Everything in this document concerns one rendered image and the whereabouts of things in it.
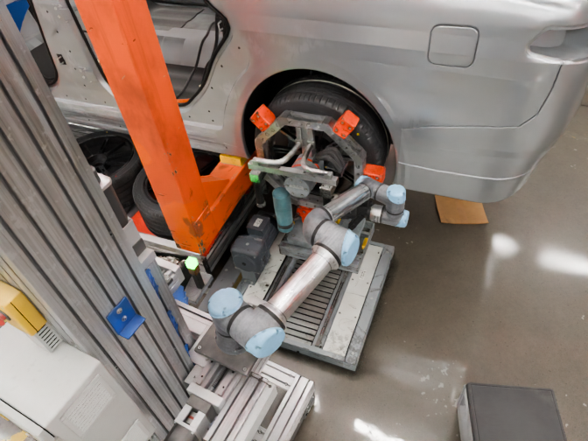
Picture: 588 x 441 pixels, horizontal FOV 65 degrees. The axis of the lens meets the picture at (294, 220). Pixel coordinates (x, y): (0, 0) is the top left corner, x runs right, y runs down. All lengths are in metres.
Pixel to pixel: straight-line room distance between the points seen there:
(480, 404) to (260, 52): 1.73
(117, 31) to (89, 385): 1.10
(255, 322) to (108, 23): 1.08
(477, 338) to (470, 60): 1.47
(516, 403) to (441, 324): 0.69
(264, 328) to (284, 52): 1.16
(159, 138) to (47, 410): 1.06
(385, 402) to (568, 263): 1.41
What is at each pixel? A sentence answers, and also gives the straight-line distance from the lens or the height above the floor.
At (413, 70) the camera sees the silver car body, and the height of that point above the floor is 1.36.
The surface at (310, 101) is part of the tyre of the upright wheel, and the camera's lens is 2.11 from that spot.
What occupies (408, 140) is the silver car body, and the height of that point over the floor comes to 1.03.
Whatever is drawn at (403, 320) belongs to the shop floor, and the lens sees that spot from 2.68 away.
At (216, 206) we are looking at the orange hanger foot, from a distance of 2.38.
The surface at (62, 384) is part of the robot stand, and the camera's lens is 1.33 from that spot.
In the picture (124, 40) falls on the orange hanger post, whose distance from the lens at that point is 1.74.
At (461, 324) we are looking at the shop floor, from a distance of 2.73.
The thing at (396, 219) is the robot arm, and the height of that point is 0.88.
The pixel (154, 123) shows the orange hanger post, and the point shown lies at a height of 1.31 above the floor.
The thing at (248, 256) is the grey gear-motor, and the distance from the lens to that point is 2.50.
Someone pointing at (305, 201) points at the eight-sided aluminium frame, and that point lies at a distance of 2.39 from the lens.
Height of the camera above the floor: 2.27
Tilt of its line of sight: 46 degrees down
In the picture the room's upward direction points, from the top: 7 degrees counter-clockwise
